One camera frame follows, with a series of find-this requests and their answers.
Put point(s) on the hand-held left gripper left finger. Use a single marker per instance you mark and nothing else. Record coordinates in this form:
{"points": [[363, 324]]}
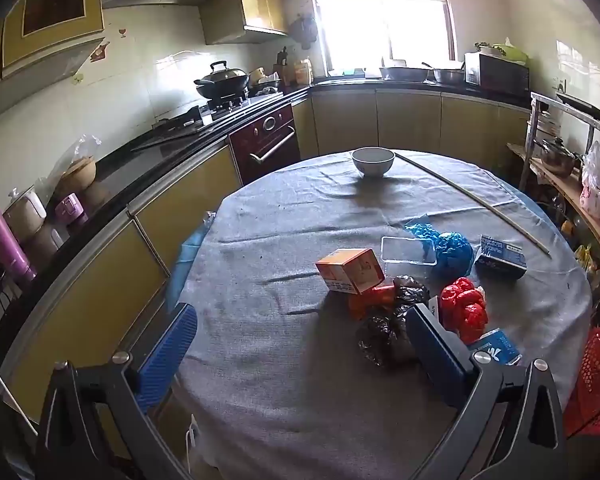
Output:
{"points": [[167, 355]]}

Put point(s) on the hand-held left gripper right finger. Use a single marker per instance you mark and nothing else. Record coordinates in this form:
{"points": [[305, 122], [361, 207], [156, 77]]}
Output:
{"points": [[432, 355]]}

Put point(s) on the red plastic bag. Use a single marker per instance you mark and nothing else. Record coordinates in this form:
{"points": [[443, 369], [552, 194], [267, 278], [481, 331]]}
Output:
{"points": [[462, 310]]}

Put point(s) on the black plastic bag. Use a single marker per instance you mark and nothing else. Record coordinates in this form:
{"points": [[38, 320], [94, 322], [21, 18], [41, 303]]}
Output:
{"points": [[410, 288], [380, 335]]}

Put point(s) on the blue white packet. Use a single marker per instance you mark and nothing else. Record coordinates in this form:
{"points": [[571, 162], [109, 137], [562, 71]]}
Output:
{"points": [[500, 350]]}

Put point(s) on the blue plastic bag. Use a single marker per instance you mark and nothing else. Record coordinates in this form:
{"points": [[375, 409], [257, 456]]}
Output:
{"points": [[452, 255]]}

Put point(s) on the clear plastic container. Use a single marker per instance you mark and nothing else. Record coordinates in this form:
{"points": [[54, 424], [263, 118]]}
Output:
{"points": [[407, 250]]}

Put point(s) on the dark blue printed box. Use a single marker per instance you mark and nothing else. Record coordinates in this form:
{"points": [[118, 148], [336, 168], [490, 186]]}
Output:
{"points": [[500, 260]]}

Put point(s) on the orange carton box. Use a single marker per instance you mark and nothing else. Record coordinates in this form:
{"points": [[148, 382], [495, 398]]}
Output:
{"points": [[350, 270]]}

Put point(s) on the blue tablecloth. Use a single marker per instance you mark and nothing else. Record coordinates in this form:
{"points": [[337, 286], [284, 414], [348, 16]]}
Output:
{"points": [[185, 265]]}

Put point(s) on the yellow base cabinets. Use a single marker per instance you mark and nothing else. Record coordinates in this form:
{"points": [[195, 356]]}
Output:
{"points": [[100, 285], [405, 120]]}

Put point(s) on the long wooden stick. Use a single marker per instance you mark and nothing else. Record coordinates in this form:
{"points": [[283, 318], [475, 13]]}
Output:
{"points": [[540, 246]]}

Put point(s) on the purple cup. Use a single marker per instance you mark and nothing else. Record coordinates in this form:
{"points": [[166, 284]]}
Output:
{"points": [[69, 207]]}

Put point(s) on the yellow plastic bag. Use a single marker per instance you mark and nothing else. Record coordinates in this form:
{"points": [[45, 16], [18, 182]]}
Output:
{"points": [[584, 258]]}

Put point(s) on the black countertop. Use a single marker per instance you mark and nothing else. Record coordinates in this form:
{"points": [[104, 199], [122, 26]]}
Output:
{"points": [[130, 160]]}

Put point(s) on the pink thermos bottle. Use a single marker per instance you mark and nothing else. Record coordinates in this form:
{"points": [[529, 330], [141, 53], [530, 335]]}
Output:
{"points": [[5, 240]]}

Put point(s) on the white ceramic bowl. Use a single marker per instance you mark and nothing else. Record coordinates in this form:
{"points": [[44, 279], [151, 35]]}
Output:
{"points": [[373, 162]]}

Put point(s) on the white jar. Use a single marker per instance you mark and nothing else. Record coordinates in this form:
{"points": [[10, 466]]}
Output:
{"points": [[25, 210]]}

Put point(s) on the brown clay pot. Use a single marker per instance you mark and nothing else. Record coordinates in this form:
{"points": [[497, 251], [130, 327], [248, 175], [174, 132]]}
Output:
{"points": [[77, 172]]}

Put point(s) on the metal rack with wooden shelf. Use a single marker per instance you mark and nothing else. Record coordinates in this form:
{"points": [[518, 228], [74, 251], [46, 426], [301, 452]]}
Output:
{"points": [[528, 150]]}

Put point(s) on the steel pot with lid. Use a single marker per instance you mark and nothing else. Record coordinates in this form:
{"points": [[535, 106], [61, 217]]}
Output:
{"points": [[557, 160]]}

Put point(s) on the white pink plastic bag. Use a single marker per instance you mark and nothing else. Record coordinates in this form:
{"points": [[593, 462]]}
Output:
{"points": [[595, 185]]}

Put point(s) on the dark red oven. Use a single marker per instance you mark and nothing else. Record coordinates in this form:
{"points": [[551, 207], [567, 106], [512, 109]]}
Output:
{"points": [[265, 140]]}

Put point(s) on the gas stove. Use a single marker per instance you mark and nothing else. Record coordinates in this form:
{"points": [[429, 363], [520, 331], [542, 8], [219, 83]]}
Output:
{"points": [[220, 108]]}

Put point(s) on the black wok with lid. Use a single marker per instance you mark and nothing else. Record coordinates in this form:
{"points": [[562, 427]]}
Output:
{"points": [[222, 82]]}

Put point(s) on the metal basin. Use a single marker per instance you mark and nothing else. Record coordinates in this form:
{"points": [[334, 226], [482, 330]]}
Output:
{"points": [[405, 74], [449, 76]]}

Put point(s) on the black microwave oven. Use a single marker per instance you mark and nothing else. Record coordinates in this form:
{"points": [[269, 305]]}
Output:
{"points": [[500, 75]]}

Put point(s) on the knife block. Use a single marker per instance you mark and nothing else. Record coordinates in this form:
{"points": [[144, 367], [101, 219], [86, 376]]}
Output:
{"points": [[281, 67]]}

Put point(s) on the green plastic basin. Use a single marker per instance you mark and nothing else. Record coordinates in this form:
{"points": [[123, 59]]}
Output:
{"points": [[512, 52]]}

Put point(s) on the window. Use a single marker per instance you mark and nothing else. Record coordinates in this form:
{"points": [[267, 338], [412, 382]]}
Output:
{"points": [[380, 10]]}

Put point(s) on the hanging dark utensil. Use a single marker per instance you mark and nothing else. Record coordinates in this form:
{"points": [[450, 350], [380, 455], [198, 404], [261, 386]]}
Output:
{"points": [[304, 30]]}

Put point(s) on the yellow wall cabinet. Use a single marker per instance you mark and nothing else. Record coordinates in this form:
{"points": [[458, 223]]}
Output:
{"points": [[245, 15], [50, 10]]}

